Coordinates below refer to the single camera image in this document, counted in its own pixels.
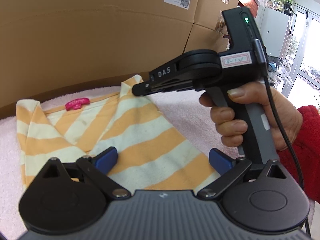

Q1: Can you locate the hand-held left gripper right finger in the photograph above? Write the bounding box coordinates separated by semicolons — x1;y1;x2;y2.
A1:
197;148;287;200

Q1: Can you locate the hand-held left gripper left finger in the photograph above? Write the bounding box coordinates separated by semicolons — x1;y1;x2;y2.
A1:
41;147;130;200

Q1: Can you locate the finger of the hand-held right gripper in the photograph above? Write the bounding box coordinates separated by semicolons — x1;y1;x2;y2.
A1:
132;80;198;97

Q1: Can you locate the orange white striped shirt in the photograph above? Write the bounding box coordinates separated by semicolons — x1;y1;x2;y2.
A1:
16;74;220;190

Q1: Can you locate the person's right forearm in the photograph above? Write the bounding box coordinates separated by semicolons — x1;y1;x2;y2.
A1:
277;105;320;200

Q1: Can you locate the person's right hand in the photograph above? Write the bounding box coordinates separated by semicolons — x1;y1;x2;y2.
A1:
199;81;304;153

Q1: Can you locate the brown tape patch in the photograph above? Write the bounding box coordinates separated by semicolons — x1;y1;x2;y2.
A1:
215;15;228;34

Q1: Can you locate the pink terry towel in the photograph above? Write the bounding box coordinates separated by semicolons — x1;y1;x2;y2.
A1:
0;85;315;240

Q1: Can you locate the white plastic hanger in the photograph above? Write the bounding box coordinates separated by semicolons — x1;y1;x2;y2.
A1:
274;62;293;87

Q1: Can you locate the white cabinet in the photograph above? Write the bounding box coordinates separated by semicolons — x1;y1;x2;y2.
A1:
257;6;295;60

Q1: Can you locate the cardboard box with taped flaps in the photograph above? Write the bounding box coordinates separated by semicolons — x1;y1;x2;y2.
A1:
184;0;242;55

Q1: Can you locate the large labelled cardboard box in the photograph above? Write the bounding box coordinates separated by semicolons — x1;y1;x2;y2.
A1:
0;0;203;119

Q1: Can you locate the glass window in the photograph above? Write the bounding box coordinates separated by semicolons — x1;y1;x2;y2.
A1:
282;5;320;110

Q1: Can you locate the green potted plant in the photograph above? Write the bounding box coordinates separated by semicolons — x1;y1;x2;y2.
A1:
274;0;294;15

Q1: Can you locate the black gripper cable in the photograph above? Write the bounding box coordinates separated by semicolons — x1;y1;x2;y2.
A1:
251;38;312;238

